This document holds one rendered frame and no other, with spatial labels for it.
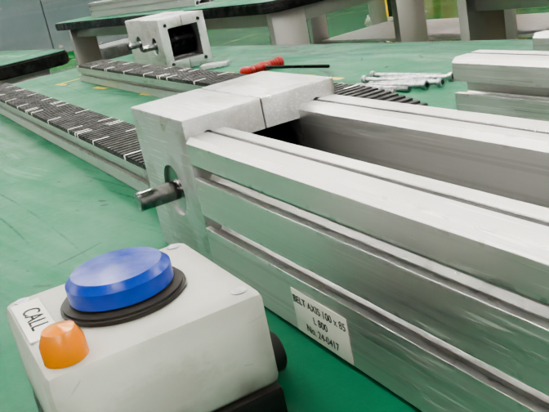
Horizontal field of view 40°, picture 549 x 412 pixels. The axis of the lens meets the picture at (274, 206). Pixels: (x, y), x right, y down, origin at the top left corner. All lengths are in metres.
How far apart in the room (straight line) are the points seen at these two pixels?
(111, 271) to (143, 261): 0.01
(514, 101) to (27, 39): 11.47
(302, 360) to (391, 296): 0.08
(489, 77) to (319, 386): 0.24
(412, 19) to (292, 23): 0.64
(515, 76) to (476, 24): 1.89
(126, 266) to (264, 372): 0.06
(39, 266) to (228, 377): 0.29
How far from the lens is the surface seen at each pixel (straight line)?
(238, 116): 0.43
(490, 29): 2.41
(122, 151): 0.67
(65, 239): 0.59
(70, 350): 0.26
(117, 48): 5.43
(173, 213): 0.48
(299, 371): 0.34
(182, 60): 1.42
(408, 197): 0.26
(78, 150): 0.85
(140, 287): 0.27
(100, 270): 0.29
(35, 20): 11.91
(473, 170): 0.34
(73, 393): 0.26
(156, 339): 0.26
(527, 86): 0.47
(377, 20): 6.53
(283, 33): 3.02
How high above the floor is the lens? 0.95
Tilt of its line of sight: 18 degrees down
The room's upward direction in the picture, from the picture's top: 11 degrees counter-clockwise
